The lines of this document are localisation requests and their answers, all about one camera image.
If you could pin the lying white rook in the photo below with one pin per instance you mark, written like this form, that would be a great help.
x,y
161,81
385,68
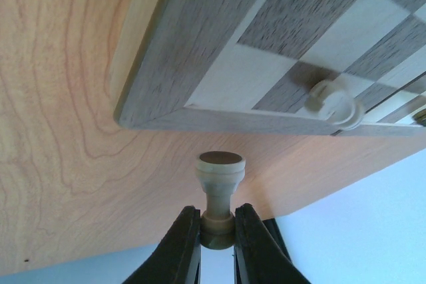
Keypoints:
x,y
332,103

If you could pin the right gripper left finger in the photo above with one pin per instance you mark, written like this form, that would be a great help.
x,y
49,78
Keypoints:
x,y
177,257

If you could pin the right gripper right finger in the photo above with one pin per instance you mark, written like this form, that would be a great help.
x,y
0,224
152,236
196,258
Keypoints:
x,y
257,257

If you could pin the wooden folding chess board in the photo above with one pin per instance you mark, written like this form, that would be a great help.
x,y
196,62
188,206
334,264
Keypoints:
x,y
247,66

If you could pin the black aluminium frame rail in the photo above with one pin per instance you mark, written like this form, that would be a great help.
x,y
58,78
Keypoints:
x,y
273,228

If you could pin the dark chess pieces row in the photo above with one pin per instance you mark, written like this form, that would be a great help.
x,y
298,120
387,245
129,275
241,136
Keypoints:
x,y
420,118

